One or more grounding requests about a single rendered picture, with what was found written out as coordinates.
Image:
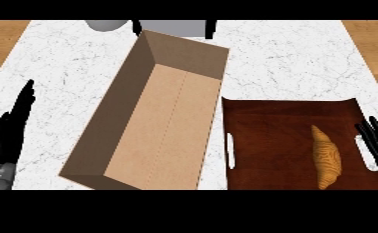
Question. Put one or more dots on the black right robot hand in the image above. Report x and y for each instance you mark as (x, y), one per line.
(368, 137)

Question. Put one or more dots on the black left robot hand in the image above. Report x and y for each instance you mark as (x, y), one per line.
(18, 120)

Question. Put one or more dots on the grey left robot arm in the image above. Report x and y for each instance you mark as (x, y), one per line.
(6, 176)

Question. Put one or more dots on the golden brown croissant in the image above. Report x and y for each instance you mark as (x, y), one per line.
(325, 157)

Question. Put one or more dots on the dark brown wooden tray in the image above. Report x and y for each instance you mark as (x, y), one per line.
(281, 143)

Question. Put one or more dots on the brown cardboard box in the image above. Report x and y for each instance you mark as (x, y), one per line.
(152, 117)

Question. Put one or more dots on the grey rounded object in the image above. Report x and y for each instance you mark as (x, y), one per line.
(105, 25)

